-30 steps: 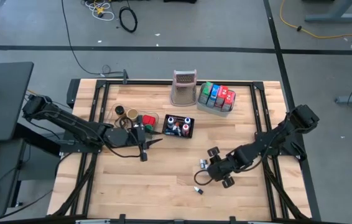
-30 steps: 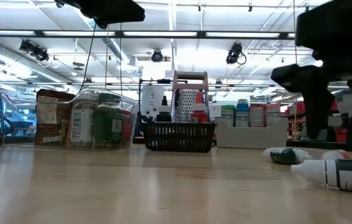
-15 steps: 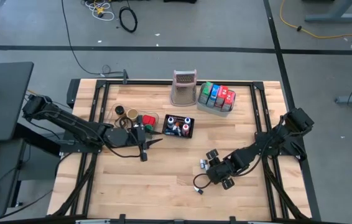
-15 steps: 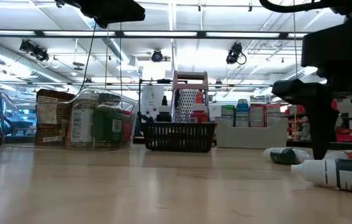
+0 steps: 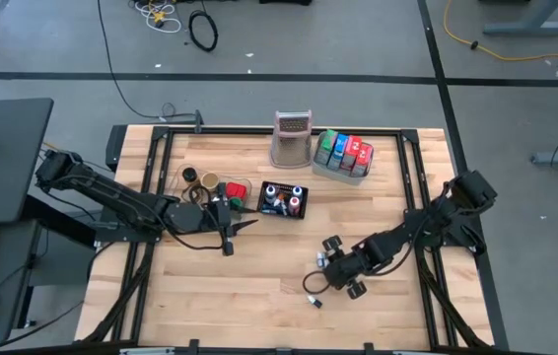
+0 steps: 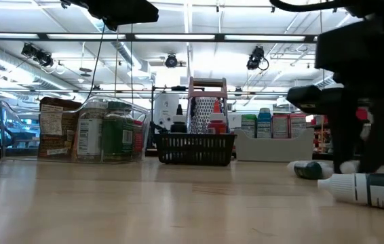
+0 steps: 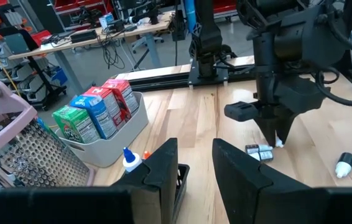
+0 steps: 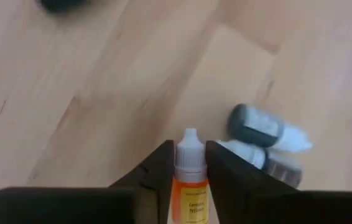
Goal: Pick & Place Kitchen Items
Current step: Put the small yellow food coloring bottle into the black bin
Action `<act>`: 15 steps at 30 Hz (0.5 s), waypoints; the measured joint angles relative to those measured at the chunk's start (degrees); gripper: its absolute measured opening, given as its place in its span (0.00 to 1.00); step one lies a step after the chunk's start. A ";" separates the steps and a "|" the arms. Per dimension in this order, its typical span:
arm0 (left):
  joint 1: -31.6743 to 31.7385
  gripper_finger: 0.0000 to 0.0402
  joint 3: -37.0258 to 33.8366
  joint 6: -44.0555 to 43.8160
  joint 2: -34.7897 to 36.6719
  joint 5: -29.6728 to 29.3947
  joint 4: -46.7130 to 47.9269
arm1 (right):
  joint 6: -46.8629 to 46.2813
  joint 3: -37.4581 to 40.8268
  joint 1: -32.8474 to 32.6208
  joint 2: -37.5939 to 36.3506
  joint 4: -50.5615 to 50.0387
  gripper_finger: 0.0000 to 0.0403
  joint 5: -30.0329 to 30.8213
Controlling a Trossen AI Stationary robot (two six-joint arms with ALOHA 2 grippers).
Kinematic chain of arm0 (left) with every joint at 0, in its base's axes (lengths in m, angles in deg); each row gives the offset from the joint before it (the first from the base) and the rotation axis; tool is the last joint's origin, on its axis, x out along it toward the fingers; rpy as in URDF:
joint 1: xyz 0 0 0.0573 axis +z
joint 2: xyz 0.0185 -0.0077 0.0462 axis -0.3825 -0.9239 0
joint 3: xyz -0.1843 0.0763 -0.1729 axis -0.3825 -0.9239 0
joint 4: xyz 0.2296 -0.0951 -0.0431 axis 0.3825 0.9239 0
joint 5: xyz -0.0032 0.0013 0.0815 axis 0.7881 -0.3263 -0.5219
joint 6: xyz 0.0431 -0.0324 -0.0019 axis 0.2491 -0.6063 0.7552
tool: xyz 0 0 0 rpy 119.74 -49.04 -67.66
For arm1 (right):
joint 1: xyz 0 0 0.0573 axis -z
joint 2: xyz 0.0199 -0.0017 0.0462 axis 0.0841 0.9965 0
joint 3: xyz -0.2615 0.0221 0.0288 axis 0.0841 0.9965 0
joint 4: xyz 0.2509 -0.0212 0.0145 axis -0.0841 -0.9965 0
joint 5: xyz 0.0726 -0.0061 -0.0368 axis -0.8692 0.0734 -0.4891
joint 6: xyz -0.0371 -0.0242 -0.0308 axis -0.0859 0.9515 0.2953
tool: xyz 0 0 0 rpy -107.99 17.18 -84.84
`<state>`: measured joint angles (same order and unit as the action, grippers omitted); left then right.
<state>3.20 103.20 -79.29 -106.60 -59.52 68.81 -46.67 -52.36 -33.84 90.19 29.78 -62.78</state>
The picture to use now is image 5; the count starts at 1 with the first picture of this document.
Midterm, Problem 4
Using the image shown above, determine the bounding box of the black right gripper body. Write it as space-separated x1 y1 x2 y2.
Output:
324 241 384 290

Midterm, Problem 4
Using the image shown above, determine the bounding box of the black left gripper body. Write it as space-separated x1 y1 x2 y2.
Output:
165 196 236 257

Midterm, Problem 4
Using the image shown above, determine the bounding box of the red lid spice tin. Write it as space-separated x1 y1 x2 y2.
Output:
225 180 249 201

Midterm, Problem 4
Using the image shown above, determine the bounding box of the clear plastic container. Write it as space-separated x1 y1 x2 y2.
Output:
175 163 254 211

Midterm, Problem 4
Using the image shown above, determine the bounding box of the black plastic basket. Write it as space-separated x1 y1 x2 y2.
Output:
256 179 311 221

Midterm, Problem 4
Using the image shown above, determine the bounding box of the grey plastic bin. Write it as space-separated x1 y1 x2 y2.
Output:
310 128 376 187

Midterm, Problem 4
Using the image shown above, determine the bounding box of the red Froot Loops cereal box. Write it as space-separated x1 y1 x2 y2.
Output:
339 135 364 175
351 142 375 179

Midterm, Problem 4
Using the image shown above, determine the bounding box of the blue Rice Krispies cereal box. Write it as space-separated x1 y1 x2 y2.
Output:
326 132 351 172

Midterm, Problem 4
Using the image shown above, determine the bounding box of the green Apple Jacks cereal box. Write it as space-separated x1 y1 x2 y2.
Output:
314 128 339 167

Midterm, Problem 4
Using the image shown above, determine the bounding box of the pink metal box grater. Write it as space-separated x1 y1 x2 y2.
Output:
269 108 314 171

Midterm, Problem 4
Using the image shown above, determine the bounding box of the black desk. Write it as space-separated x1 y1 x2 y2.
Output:
0 97 55 227

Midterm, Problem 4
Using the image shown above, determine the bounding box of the dark keyboard desk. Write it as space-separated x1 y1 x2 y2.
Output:
0 219 46 346

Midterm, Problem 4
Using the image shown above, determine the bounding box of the grey desk leg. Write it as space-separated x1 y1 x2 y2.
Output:
478 0 558 37

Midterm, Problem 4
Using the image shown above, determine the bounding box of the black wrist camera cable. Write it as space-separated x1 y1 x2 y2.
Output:
302 269 332 297

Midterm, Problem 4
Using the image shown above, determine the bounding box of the black aluminium table frame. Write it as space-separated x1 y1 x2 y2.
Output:
105 122 510 352

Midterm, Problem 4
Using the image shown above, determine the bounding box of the black coiled cable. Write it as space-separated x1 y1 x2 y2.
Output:
188 10 220 53

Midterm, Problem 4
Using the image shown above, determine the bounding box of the long black floor cable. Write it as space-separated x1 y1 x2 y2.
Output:
96 0 197 122

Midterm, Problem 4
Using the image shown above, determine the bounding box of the white and yellow cable bundle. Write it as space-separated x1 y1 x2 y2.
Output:
132 0 182 35

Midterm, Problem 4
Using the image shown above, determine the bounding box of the yellow extension cable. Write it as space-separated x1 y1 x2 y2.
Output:
443 0 558 63

